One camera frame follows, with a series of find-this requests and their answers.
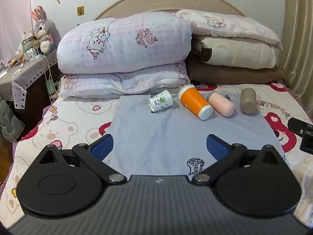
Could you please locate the grey plush rabbit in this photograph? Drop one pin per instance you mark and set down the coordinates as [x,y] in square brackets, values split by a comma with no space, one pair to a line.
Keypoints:
[43,28]

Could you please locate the large checked white quilt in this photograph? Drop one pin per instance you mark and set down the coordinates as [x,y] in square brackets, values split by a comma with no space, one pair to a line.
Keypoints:
[122,41]

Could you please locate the beige bed headboard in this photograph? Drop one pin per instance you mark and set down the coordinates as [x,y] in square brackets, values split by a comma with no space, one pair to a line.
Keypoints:
[183,0]

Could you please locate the orange cup white lid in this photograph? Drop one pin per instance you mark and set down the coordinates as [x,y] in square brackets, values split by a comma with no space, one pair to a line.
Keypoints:
[194,100]

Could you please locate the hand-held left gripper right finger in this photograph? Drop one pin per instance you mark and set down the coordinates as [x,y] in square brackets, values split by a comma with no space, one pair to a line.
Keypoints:
[216,147]

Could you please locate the yellow wall sticker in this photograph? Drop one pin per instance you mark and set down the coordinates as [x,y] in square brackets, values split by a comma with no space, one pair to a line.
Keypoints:
[80,11]

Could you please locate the light blue cloth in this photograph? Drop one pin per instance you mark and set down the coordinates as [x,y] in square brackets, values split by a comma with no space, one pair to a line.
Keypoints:
[159,132]

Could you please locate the cream folded blanket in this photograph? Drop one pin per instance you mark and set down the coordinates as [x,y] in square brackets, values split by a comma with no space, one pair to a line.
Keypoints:
[247,53]

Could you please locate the pink flat pillow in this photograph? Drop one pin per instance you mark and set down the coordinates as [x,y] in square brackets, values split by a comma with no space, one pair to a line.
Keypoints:
[137,80]

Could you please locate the cluttered bedside table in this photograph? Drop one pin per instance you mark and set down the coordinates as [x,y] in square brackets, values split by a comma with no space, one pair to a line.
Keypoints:
[27,72]

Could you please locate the white fluffy blanket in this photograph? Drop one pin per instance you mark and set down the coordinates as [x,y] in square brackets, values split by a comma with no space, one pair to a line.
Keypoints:
[304,176]

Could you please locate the white paper cup green print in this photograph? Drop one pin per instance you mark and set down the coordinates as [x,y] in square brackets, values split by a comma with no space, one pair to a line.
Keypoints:
[161,100]

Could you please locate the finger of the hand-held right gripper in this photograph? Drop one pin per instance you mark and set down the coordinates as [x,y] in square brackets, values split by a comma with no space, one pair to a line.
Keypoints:
[297,125]
[307,144]

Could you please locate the brown folded blanket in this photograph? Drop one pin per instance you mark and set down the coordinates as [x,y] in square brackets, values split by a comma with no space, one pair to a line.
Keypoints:
[232,74]

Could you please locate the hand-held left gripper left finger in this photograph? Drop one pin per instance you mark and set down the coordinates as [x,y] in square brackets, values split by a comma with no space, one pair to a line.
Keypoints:
[104,147]

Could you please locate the beige curtain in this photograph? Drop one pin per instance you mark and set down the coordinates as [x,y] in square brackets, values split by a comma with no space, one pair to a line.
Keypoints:
[299,41]

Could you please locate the pink cup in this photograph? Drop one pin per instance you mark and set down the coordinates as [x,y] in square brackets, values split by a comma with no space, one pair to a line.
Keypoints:
[221,102]

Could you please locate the white pink print pillow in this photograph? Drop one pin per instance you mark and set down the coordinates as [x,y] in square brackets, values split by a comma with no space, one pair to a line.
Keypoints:
[232,25]

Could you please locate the taupe cup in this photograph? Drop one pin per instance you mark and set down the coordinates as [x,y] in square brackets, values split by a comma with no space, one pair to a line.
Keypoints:
[248,100]

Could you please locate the white green box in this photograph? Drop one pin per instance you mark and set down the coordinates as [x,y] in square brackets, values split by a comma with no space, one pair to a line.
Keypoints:
[28,44]

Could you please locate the grey bag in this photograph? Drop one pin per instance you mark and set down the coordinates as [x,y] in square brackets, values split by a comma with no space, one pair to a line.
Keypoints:
[9,121]

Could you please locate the pink curtain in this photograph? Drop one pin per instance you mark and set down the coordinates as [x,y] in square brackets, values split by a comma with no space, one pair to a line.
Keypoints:
[14,24]

